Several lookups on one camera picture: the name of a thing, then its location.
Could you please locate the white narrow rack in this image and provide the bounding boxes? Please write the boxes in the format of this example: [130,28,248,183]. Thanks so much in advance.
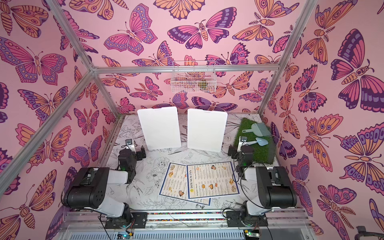
[187,109,228,153]

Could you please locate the dim sum menu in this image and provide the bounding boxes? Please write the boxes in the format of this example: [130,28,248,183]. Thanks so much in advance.
[159,163,211,206]
[187,162,240,200]

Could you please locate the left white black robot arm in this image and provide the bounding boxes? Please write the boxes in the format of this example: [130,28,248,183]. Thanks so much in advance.
[62,147,146,229]

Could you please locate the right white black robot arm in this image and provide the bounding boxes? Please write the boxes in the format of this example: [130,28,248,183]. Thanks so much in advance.
[227,145,297,226]

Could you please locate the left white rack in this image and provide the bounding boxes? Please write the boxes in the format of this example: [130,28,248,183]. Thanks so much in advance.
[137,107,181,150]

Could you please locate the green artificial grass mat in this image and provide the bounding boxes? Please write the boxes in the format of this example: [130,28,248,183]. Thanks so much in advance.
[234,118,276,165]

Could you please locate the green yellow item in basket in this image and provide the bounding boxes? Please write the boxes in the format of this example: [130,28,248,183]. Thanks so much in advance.
[198,80,209,91]

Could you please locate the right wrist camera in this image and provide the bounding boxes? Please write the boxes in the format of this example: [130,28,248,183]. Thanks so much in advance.
[237,136,248,152]

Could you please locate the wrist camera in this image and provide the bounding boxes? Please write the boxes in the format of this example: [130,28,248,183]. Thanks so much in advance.
[121,139,136,152]
[237,136,248,152]

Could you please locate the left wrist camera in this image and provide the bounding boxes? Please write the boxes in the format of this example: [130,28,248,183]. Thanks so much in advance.
[121,139,136,152]

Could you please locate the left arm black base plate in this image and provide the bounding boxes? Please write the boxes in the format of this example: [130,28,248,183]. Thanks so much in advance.
[105,212,148,229]

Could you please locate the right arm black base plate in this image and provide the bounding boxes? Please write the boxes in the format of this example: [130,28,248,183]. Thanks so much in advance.
[223,210,268,228]

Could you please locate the aluminium front rail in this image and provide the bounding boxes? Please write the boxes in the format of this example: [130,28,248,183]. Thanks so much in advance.
[57,209,317,240]

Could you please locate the white wire wall basket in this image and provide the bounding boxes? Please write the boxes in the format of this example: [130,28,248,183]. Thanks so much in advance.
[170,60,217,94]

